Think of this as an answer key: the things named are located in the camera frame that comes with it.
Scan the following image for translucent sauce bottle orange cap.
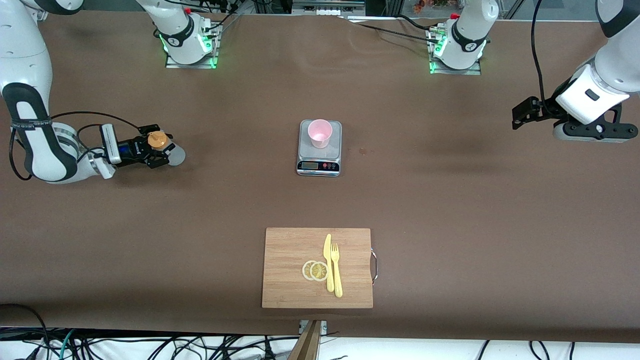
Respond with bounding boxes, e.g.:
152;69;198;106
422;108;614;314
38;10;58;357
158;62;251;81
147;130;187;167

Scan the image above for pink plastic cup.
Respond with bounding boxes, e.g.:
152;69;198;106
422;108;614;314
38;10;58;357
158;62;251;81
307;119;333;149

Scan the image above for brown paper table cover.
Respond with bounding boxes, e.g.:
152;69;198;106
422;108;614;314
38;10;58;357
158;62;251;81
0;9;640;345

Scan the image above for orange toy items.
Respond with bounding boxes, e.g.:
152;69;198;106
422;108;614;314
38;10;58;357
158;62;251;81
412;0;453;12

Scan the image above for silver digital kitchen scale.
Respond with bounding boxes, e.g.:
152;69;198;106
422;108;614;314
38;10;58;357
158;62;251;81
296;119;343;177

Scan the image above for bamboo cutting board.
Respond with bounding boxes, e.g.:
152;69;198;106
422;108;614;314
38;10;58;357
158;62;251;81
261;227;374;309

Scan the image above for yellow plastic knife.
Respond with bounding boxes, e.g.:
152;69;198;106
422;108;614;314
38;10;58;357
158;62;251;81
323;233;335;293

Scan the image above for grey power strip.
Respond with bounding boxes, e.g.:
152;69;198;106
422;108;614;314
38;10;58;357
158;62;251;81
292;0;366;17

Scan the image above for yellow plastic fork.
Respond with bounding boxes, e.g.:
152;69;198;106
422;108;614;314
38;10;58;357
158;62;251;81
330;243;344;299

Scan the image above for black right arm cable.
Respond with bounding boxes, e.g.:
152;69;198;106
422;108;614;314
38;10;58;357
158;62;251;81
9;110;142;182

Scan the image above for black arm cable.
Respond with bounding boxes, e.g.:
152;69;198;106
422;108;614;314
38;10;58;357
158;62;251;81
9;110;142;182
530;0;554;113

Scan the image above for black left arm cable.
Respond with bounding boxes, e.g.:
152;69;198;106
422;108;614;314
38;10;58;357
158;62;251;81
530;0;554;113

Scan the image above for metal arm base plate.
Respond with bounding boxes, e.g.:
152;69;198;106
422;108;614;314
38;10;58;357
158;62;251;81
429;27;482;76
165;19;221;70

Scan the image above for long black power cable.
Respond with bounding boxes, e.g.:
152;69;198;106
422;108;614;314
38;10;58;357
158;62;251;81
340;14;443;51

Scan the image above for thick black looped cable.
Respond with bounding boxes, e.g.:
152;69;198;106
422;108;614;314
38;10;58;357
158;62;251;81
0;303;51;360

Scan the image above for teal cable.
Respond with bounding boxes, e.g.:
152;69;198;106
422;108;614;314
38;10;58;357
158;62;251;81
59;328;77;360

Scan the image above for small metal table bracket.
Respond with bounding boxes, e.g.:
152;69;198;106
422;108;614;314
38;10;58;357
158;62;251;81
299;320;328;336

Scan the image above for wooden post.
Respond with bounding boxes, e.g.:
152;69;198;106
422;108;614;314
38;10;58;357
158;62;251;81
287;320;323;360

